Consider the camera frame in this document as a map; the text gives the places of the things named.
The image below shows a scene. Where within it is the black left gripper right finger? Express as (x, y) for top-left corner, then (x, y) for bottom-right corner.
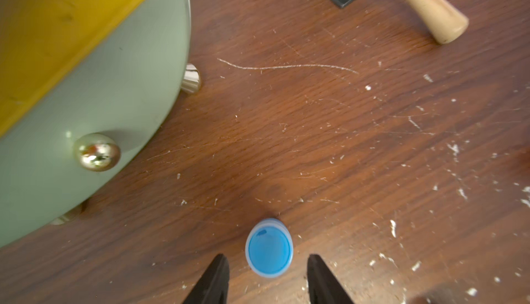
(307, 254), (354, 304)

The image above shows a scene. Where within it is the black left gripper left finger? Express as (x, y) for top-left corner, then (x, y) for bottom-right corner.
(183, 254), (230, 304)

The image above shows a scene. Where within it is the blue paint can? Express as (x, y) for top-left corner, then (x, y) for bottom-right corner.
(244, 218), (294, 279)

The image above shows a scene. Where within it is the pale green bottom drawer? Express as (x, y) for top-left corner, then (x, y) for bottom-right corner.
(1, 0), (199, 246)

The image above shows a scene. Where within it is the yellow drawer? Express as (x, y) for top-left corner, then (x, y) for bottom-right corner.
(1, 0), (144, 134)

